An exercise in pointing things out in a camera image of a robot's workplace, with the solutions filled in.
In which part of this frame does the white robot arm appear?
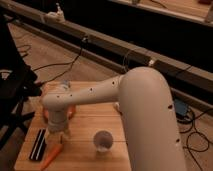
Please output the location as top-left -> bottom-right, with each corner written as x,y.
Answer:
42,67 -> 187,171

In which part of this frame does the orange bowl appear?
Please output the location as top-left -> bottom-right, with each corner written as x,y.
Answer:
43,106 -> 76,119

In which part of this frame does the black floor cable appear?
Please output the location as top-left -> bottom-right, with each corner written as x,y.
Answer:
32,37 -> 90,86

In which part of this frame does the white rectangular box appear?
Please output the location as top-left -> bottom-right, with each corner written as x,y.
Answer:
114,102 -> 121,113

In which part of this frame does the clear plastic cup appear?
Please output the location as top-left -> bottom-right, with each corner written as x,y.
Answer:
93,130 -> 113,153

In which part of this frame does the black striped block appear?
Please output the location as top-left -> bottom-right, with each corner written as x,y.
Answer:
29,129 -> 46,161

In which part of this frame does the blue electronic box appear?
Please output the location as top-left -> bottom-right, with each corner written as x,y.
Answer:
174,99 -> 188,117

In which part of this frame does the black office chair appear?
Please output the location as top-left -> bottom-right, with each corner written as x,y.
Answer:
0,13 -> 42,150

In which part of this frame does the long metal rail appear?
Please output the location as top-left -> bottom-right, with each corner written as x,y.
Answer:
0,0 -> 213,108

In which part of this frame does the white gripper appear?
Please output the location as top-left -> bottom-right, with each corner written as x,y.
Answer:
45,129 -> 71,145

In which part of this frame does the white object on rail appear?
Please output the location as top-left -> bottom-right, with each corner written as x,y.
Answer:
46,3 -> 65,22

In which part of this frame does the orange chili pepper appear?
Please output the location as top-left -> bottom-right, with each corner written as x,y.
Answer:
40,144 -> 63,171

